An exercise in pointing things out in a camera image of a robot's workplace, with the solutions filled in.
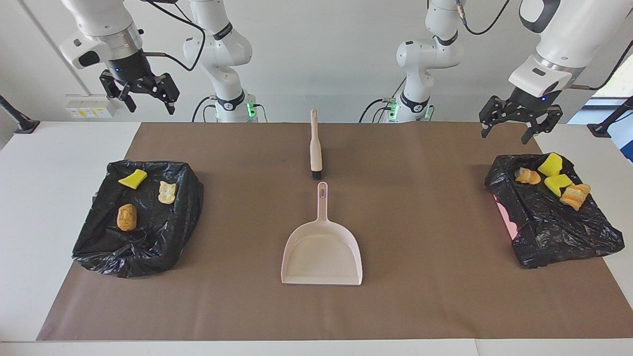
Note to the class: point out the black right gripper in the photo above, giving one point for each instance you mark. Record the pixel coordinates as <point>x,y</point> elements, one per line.
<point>133,74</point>

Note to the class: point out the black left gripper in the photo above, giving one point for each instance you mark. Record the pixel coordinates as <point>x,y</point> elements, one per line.
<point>519,110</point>

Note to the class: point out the pale beige rock-like chunk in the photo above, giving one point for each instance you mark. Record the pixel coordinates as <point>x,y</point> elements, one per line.
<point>527,176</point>

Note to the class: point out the yellow sponge piece with notch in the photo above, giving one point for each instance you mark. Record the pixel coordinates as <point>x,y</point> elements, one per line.
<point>550,164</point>

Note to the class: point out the yellow sponge square piece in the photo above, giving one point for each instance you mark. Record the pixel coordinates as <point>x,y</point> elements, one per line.
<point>558,184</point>

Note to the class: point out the yellow sponge wedge piece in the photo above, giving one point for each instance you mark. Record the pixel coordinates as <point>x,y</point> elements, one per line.
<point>132,180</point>

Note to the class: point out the tan striped croissant toy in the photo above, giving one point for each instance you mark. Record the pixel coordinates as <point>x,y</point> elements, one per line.
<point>167,193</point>

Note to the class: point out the orange striped croissant toy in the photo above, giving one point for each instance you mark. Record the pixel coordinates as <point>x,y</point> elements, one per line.
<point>574,196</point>

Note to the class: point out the brown potato-shaped bread toy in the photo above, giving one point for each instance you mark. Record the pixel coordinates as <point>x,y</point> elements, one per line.
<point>127,217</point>

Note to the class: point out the pale pink hand brush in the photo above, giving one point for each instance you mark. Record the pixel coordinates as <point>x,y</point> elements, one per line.
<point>315,148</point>

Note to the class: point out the pale pink plastic dustpan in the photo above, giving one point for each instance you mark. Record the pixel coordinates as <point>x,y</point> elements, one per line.
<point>321,252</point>

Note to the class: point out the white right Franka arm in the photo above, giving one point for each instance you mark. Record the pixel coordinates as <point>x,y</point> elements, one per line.
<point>220,49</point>

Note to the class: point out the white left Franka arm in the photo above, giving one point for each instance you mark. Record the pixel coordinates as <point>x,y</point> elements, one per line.
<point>425,54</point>

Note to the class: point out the pink bin with black bag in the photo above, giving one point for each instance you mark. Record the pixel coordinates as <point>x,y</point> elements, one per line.
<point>554,227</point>

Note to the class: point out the bin lined with black bag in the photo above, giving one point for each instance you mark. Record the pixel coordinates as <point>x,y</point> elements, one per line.
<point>148,237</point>

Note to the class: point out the brown paper table mat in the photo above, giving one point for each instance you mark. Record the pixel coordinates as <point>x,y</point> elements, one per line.
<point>316,316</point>

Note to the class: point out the white wall socket box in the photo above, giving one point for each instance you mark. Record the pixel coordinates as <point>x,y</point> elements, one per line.
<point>84,106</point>

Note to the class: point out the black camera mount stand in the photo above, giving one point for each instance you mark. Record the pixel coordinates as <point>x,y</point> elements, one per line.
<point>24,126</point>
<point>599,130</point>

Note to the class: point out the window with dark frame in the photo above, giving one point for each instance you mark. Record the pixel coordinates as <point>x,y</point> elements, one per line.
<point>620,79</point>

